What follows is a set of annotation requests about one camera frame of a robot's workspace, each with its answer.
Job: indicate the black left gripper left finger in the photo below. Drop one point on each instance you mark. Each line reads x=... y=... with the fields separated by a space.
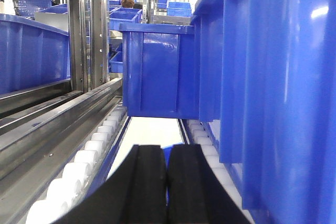
x=135 y=192

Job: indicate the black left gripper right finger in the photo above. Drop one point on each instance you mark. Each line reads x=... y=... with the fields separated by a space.
x=195 y=193

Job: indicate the large blue plastic bin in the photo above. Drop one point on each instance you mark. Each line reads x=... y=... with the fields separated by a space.
x=267 y=99

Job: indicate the blue bin ahead on rollers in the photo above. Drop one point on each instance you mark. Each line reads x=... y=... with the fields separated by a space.
x=160 y=71

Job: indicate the blue bin at left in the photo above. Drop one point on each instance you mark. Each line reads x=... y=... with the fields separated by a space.
x=32 y=54

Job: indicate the blue bin on far shelf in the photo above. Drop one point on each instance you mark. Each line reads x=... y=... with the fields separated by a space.
x=181 y=9

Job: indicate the right white roller track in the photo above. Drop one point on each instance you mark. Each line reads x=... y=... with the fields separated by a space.
x=200 y=134

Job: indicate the white roller track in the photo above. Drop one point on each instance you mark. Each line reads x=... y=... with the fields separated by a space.
x=65 y=191
x=200 y=134

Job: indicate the left white roller track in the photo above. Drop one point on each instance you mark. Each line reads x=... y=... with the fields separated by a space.
x=65 y=191

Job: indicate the person with brown hair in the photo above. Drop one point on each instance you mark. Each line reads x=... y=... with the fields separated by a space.
x=131 y=4

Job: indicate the steel guide rail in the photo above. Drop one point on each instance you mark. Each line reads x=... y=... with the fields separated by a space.
x=34 y=153

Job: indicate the blue bin behind post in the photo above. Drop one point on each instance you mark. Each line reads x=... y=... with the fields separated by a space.
x=124 y=15

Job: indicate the steel rack upright post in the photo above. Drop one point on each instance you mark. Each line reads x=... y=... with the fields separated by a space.
x=88 y=33

